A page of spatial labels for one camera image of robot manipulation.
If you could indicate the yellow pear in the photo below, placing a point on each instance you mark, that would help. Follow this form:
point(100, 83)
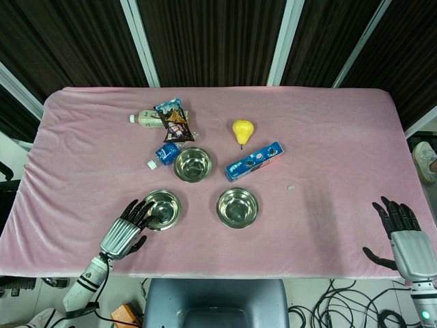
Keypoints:
point(242, 130)

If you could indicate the blue label water bottle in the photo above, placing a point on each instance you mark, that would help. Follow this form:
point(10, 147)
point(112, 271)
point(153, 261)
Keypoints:
point(165, 153)

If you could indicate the metal bowl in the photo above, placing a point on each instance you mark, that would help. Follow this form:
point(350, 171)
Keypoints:
point(168, 208)
point(193, 164)
point(238, 207)

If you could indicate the orange block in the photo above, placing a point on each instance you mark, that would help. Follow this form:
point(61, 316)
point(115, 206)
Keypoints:
point(124, 312)

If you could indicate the white partition frame post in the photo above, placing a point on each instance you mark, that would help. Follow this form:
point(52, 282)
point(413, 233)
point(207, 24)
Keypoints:
point(141, 41)
point(362, 44)
point(421, 121)
point(283, 41)
point(20, 89)

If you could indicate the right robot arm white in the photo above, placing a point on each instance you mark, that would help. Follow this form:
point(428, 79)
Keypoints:
point(424, 300)

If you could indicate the blue Oreo cookie box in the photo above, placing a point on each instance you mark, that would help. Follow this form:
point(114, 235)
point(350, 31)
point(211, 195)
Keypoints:
point(254, 161)

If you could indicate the pink velvet tablecloth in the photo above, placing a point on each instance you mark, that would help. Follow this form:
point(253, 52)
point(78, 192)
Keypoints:
point(307, 222)

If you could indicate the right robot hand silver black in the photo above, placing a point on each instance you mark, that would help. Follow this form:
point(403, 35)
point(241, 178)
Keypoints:
point(411, 251)

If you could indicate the dark snack chip bag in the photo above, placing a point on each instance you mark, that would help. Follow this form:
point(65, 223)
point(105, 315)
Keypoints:
point(174, 121)

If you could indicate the white sneaker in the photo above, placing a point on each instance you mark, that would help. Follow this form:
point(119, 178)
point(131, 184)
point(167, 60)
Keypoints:
point(425, 162)

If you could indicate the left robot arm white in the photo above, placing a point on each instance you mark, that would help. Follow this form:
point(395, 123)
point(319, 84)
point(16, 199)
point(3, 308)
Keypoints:
point(83, 280)

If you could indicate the beige milk tea bottle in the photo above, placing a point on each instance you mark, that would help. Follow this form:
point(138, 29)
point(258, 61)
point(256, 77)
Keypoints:
point(147, 119)

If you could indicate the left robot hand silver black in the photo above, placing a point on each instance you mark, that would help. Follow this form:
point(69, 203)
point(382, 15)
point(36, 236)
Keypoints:
point(119, 235)

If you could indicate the dark ribbed partition panel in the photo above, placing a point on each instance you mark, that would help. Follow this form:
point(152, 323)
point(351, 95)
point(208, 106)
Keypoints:
point(409, 58)
point(68, 41)
point(215, 41)
point(324, 37)

